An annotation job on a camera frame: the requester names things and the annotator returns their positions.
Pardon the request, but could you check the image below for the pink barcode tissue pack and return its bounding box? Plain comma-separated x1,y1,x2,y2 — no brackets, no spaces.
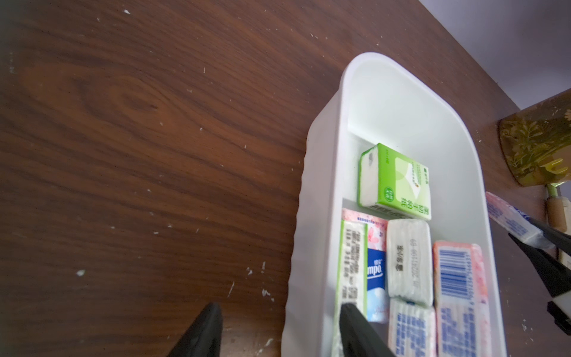
433,241,492,357

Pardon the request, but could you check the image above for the white tissue pack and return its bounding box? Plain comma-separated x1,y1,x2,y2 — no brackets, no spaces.
387,219,434,306

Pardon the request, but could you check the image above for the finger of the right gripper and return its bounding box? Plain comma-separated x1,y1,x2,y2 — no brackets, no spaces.
509,217,570,335

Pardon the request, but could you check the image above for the green edge tissue pack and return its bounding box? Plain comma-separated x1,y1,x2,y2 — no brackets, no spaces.
331,220,368,356

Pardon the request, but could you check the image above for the white plastic storage box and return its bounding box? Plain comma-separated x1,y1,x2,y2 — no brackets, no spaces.
281,52,507,356

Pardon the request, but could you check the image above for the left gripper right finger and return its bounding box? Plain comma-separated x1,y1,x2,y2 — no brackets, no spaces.
339,303,395,357

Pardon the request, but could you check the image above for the blue pocket tissue pack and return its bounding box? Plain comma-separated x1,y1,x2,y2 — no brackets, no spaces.
486,192,555,249

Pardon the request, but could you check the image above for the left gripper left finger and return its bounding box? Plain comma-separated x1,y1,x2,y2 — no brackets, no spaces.
167,303,223,357

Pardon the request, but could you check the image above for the potted artificial plant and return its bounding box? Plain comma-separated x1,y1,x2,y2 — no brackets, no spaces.
498,89,570,187

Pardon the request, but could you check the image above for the blue print tissue pack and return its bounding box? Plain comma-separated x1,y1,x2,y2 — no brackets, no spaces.
388,298,437,357

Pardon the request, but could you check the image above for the blue tempo tissue pack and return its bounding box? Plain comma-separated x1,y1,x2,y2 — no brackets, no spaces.
342,208,389,324

